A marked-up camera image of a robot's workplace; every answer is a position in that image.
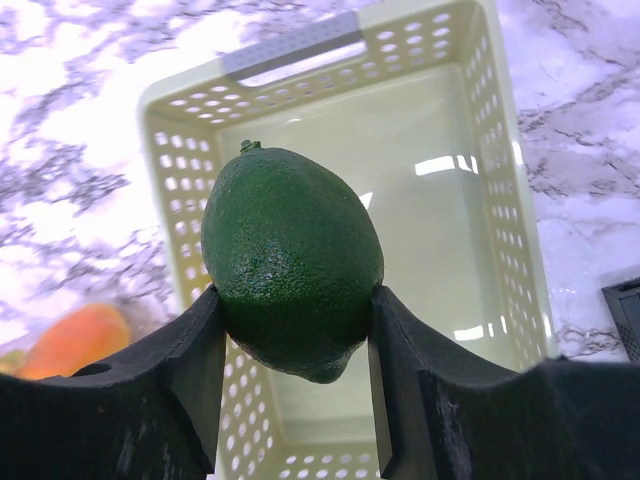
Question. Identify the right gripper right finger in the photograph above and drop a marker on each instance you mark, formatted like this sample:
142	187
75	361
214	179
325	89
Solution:
443	412

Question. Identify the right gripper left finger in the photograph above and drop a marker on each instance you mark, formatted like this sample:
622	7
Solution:
150	411

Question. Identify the green avocado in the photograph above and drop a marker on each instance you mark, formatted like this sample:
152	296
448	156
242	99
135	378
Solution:
295	259

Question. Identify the pale green plastic basket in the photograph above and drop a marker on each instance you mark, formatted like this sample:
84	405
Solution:
410	103

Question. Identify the black mount plate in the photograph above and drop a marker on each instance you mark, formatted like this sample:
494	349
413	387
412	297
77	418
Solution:
624	305

